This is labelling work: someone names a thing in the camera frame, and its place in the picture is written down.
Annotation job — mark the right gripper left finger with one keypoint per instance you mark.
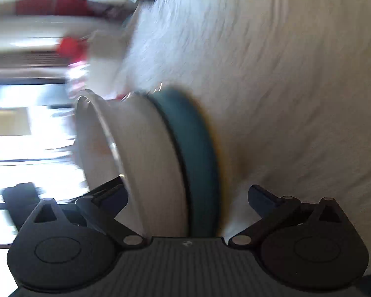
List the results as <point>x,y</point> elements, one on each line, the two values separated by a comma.
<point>101,205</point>

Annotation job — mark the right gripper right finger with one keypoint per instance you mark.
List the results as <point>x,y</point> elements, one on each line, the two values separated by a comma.
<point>273,211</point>

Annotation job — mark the small white cup bowl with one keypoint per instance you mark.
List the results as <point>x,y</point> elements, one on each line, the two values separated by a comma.
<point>147,162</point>

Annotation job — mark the white gold-rimmed bowl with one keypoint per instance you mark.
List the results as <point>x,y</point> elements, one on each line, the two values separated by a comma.
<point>97,139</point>

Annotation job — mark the blue enamel bowl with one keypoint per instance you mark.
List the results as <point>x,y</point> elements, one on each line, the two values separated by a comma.
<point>195,150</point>

